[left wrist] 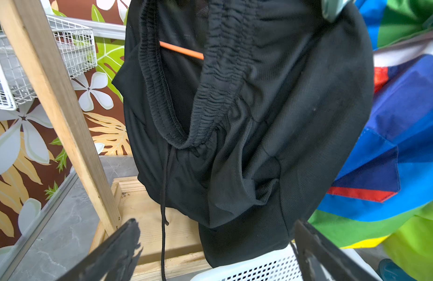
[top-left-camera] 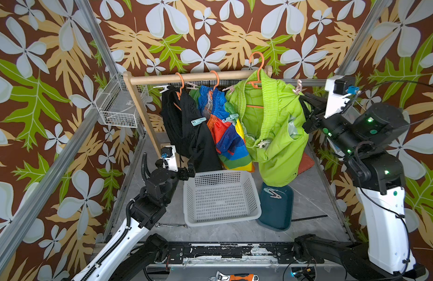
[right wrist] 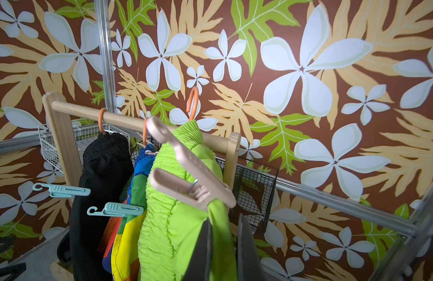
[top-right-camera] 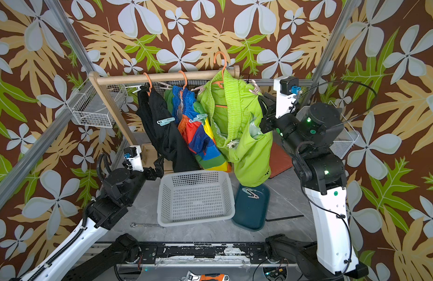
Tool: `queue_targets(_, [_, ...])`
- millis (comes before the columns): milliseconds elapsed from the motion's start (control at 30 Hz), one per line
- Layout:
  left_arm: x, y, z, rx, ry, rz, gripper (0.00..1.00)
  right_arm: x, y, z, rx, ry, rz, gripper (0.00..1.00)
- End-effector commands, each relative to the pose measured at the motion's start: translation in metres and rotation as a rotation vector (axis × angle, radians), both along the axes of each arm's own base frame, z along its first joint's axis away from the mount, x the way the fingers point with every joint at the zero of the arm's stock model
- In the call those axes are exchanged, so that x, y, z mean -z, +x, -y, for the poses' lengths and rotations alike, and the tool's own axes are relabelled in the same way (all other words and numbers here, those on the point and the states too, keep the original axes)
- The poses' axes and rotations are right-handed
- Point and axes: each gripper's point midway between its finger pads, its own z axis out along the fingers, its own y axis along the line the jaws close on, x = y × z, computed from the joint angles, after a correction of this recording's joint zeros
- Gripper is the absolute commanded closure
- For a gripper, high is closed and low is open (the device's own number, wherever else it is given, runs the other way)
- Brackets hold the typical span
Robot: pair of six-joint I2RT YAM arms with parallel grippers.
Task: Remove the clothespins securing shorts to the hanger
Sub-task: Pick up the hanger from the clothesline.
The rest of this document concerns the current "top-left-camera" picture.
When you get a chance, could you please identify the pink clothespin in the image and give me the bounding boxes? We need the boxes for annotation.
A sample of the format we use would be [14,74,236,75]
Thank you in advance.
[293,79,306,95]

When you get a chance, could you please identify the lime green shorts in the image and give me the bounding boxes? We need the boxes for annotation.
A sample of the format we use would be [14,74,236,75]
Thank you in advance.
[226,70,309,187]

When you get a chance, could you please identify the orange hanger of green shorts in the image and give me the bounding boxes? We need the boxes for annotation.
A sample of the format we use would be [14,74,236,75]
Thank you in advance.
[246,52,266,89]

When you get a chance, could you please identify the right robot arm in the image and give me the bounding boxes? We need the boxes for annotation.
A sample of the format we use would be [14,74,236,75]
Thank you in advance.
[294,94,426,281]

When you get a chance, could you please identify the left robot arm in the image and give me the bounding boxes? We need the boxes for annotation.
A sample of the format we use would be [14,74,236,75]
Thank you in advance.
[73,146,195,281]

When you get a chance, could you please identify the black shorts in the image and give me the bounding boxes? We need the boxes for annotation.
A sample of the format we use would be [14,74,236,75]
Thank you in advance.
[161,85,222,173]

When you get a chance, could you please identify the rainbow striped shorts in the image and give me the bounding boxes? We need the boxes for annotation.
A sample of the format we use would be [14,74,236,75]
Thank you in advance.
[189,85,255,172]

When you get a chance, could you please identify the orange hanger of black shorts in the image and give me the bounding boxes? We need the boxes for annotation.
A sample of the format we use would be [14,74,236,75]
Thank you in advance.
[175,72,185,100]

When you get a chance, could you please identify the orange hanger of rainbow shorts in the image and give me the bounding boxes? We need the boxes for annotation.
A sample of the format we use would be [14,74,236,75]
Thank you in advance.
[209,70,221,91]

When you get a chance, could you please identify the white plastic laundry basket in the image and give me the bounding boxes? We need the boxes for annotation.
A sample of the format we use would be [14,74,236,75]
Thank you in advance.
[183,170,262,227]

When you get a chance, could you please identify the red plastic tool case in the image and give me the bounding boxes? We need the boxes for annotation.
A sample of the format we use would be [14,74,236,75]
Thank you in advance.
[298,152,315,174]

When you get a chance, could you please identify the mint clothespin left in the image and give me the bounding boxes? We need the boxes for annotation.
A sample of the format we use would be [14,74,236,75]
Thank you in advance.
[191,117,207,126]

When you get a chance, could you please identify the mint clothespin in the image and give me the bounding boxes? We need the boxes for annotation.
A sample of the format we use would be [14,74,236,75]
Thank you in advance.
[191,117,207,126]
[222,114,239,123]

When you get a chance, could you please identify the mint clothespin right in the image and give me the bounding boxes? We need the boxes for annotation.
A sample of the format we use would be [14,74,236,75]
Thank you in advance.
[222,114,239,123]

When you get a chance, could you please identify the dark teal tray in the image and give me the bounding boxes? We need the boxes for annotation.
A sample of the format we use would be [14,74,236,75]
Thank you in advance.
[257,183,294,232]

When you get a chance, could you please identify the wooden clothes rack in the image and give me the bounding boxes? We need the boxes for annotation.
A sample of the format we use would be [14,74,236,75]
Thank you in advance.
[122,65,273,159]

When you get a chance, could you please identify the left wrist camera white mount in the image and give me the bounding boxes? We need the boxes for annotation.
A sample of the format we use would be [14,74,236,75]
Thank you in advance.
[160,145,178,172]

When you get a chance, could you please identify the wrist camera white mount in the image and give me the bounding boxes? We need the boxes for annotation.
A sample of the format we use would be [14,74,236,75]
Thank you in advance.
[324,76,359,119]
[160,145,178,172]

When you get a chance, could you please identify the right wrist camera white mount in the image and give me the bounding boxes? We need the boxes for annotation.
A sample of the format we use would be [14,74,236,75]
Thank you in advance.
[324,76,359,119]

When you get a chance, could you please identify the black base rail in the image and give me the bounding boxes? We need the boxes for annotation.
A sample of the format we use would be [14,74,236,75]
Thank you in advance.
[107,233,378,281]

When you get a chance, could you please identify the white wire basket left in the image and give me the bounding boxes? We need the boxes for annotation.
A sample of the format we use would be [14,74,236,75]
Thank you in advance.
[95,74,149,128]

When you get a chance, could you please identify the orange handled adjustable wrench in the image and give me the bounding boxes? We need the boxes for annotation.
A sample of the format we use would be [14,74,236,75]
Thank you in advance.
[208,271,260,281]

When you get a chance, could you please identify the aluminium frame post right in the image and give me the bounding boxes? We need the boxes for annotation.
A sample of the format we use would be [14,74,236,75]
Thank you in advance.
[337,0,392,76]

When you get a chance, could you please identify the aluminium frame post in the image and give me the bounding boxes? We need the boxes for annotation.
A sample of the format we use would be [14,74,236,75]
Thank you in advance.
[0,0,147,271]
[337,0,392,76]

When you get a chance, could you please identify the aluminium frame post left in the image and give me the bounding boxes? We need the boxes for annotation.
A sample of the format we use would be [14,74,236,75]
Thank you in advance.
[0,0,147,271]

